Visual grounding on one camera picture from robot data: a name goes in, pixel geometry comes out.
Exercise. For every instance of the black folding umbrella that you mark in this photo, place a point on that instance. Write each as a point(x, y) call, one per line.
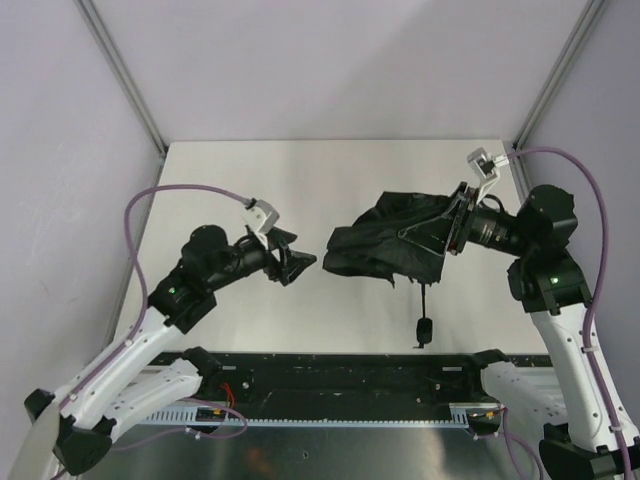
point(370, 248)

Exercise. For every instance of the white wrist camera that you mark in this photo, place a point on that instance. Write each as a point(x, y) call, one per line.
point(260, 216)
point(486, 167)

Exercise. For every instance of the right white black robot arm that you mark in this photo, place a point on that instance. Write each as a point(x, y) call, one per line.
point(588, 435)

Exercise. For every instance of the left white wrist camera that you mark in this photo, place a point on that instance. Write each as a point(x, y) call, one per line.
point(260, 216)

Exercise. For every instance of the aluminium frame post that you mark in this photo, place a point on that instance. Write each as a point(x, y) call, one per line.
point(116, 63)
point(577, 40)

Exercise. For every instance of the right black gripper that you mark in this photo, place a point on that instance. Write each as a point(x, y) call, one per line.
point(458, 218)

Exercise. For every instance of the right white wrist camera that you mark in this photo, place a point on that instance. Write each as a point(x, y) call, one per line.
point(486, 167)

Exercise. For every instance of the left aluminium frame post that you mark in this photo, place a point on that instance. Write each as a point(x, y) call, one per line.
point(116, 63)

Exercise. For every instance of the right aluminium frame post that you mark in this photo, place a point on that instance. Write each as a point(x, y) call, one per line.
point(577, 40)

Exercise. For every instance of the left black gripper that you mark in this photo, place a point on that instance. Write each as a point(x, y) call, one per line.
point(276, 261)

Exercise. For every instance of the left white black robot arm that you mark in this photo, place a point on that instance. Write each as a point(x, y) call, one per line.
point(102, 402)

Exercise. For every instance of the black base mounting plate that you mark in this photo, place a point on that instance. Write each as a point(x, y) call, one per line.
point(324, 388)

